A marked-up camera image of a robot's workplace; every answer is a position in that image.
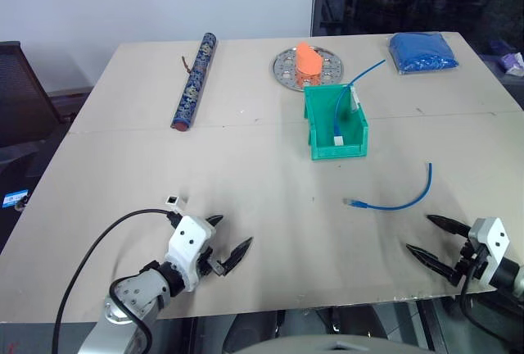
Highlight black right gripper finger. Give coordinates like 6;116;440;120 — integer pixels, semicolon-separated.
425;214;472;239
404;243;459;280

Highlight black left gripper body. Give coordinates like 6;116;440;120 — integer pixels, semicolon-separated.
195;246;230;278

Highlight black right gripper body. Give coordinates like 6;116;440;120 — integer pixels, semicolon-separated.
449;235;492;288

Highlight green plastic bin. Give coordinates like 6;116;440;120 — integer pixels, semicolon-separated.
302;83;370;162

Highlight blue patterned scroll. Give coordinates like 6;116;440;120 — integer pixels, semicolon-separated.
169;32;219;132

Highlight round perforated metal tray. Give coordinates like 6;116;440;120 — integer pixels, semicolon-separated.
269;43;346;93

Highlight blue plastic bag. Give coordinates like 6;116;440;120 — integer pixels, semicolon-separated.
387;32;461;76

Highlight purple bag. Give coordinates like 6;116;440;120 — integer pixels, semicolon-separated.
499;52;524;75

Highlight orange plastic object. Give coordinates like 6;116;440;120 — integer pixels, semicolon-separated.
294;40;325;87

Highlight blue label sticker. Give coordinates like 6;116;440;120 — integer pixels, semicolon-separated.
2;191;30;208

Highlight dark glass window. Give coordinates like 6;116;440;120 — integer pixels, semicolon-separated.
309;0;524;58

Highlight black office chair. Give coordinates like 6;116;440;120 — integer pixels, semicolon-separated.
0;40;89;244

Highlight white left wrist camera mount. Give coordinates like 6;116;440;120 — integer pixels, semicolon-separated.
165;215;217;293

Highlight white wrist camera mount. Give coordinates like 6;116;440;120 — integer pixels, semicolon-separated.
165;215;217;293
467;216;511;290

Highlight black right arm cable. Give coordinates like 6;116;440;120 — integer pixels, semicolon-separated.
458;247;524;343

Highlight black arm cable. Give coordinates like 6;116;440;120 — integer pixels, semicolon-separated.
54;207;182;354
458;247;524;343

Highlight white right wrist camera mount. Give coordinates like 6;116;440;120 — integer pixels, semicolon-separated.
467;216;511;290

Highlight blue cable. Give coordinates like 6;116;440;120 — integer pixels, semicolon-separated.
342;161;434;211
332;58;387;147

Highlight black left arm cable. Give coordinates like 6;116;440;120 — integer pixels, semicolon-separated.
54;207;182;354

